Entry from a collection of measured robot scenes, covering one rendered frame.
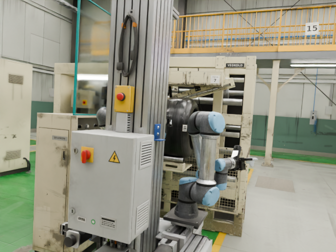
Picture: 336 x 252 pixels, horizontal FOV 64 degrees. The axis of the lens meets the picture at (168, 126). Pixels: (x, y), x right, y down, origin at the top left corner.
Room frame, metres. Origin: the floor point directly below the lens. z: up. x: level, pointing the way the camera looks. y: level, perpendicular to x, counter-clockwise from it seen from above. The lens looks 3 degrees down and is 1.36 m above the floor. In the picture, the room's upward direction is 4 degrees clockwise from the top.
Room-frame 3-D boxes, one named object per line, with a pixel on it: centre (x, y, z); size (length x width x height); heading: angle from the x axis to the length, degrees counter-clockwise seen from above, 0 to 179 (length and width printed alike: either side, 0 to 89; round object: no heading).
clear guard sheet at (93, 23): (2.41, 0.67, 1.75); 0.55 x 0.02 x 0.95; 161
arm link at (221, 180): (1.68, -0.34, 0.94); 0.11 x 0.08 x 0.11; 43
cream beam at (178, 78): (2.96, -0.26, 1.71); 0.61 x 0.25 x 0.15; 71
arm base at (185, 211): (1.66, -0.15, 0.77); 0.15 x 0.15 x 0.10
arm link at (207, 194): (1.56, -0.24, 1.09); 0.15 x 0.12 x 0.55; 43
